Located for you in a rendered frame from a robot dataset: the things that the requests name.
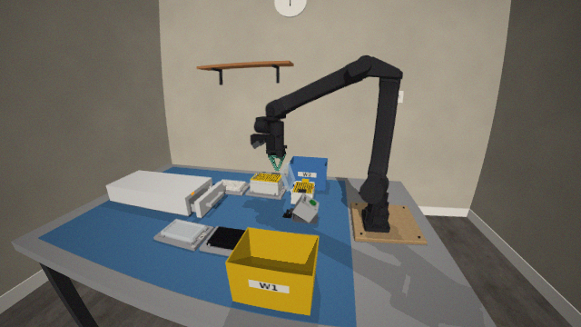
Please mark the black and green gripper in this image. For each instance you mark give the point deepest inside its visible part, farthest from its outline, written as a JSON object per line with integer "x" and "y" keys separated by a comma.
{"x": 279, "y": 151}

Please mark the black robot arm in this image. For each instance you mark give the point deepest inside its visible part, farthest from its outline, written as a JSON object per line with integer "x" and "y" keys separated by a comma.
{"x": 374, "y": 190}

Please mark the white button box with green key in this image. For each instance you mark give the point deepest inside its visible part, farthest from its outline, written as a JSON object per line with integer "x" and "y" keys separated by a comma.
{"x": 304, "y": 210}

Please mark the blue bench mat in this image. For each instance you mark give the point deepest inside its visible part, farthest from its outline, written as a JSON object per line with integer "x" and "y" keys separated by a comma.
{"x": 120, "y": 237}

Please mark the yellow open-top bin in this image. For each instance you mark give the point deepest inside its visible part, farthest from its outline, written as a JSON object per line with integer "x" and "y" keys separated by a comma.
{"x": 282, "y": 255}

